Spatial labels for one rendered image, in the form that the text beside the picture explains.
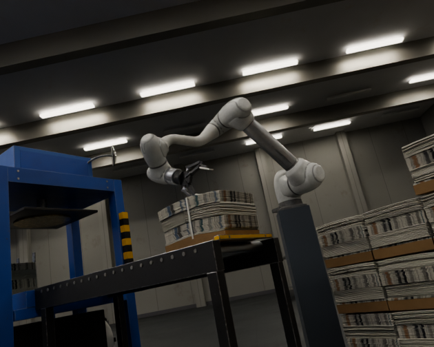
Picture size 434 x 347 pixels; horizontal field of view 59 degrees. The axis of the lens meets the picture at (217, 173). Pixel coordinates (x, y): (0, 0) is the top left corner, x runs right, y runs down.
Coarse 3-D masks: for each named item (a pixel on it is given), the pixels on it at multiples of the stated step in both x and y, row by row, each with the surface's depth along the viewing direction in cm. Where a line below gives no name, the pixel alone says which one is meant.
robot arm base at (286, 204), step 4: (288, 200) 245; (292, 200) 245; (296, 200) 245; (300, 200) 248; (280, 204) 249; (284, 204) 246; (288, 204) 245; (292, 204) 244; (296, 204) 244; (300, 204) 243; (304, 204) 242; (276, 208) 251; (280, 208) 249; (284, 208) 243; (288, 208) 243; (272, 212) 253; (276, 212) 251
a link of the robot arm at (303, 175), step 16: (224, 112) 225; (240, 112) 218; (240, 128) 226; (256, 128) 226; (272, 144) 228; (288, 160) 231; (304, 160) 234; (288, 176) 235; (304, 176) 229; (320, 176) 229; (304, 192) 239
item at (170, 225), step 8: (168, 208) 184; (176, 208) 181; (160, 216) 187; (168, 216) 183; (176, 216) 181; (184, 216) 178; (168, 224) 183; (176, 224) 180; (184, 224) 178; (168, 232) 183; (176, 232) 180; (184, 232) 177; (168, 240) 182; (176, 240) 179
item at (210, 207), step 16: (208, 192) 170; (224, 192) 169; (240, 192) 180; (208, 208) 169; (224, 208) 166; (240, 208) 176; (208, 224) 169; (224, 224) 164; (240, 224) 173; (256, 224) 184; (224, 240) 162; (240, 240) 173
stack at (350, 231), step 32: (352, 224) 189; (384, 224) 175; (416, 224) 163; (416, 256) 163; (352, 288) 188; (384, 288) 177; (416, 288) 163; (352, 320) 189; (384, 320) 175; (416, 320) 163
